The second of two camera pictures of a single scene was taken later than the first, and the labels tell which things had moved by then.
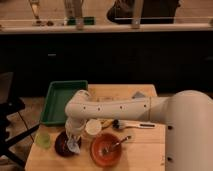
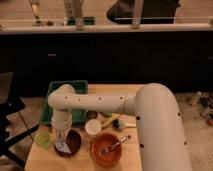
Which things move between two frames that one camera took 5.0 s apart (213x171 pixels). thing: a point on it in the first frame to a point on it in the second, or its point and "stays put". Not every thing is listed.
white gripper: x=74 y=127 to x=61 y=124
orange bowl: x=105 y=150 stays put
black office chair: x=10 y=105 stays put
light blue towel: x=73 y=146 to x=62 y=146
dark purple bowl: x=61 y=147 stays put
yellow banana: x=105 y=123 stays put
